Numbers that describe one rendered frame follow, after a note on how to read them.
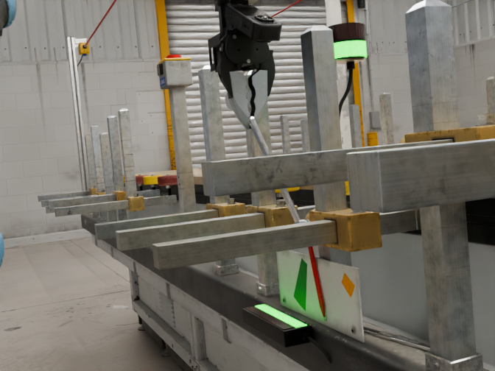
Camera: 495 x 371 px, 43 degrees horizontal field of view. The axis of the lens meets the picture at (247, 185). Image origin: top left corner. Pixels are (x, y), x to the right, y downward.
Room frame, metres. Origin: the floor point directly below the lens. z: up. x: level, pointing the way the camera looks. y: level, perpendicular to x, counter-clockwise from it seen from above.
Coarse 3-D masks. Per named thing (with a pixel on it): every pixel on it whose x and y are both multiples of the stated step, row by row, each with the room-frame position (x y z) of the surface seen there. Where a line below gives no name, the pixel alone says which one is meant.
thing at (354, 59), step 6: (336, 24) 0.91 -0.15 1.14; (336, 42) 0.91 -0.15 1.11; (336, 60) 0.91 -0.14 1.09; (342, 60) 0.91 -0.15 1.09; (348, 60) 0.91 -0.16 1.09; (354, 60) 0.92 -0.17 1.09; (360, 60) 0.93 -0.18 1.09; (336, 66) 0.91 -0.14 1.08; (348, 66) 0.93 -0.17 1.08; (354, 66) 0.93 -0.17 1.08; (336, 72) 0.91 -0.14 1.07; (348, 78) 0.93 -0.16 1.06; (348, 84) 0.93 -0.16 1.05; (348, 90) 0.93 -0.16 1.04; (342, 102) 0.93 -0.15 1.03
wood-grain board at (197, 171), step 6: (198, 168) 3.69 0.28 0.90; (144, 174) 3.18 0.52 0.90; (150, 174) 3.05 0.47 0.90; (156, 174) 2.93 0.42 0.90; (162, 174) 2.82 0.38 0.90; (174, 174) 2.63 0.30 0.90; (198, 174) 2.30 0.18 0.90; (198, 180) 2.11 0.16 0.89; (306, 186) 1.36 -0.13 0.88; (312, 186) 1.34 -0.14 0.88; (492, 198) 0.85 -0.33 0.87
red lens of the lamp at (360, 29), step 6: (342, 24) 0.90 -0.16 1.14; (348, 24) 0.90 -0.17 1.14; (354, 24) 0.90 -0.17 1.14; (360, 24) 0.91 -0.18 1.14; (336, 30) 0.91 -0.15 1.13; (342, 30) 0.90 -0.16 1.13; (348, 30) 0.90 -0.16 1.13; (354, 30) 0.90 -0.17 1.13; (360, 30) 0.91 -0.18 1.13; (336, 36) 0.91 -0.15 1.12; (342, 36) 0.90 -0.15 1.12; (348, 36) 0.90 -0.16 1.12; (354, 36) 0.90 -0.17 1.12; (360, 36) 0.91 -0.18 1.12
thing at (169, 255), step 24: (384, 216) 0.88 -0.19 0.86; (408, 216) 0.90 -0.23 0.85; (192, 240) 0.79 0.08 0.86; (216, 240) 0.79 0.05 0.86; (240, 240) 0.80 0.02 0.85; (264, 240) 0.81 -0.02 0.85; (288, 240) 0.83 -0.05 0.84; (312, 240) 0.84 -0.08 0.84; (336, 240) 0.85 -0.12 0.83; (168, 264) 0.77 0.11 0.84; (192, 264) 0.78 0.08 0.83
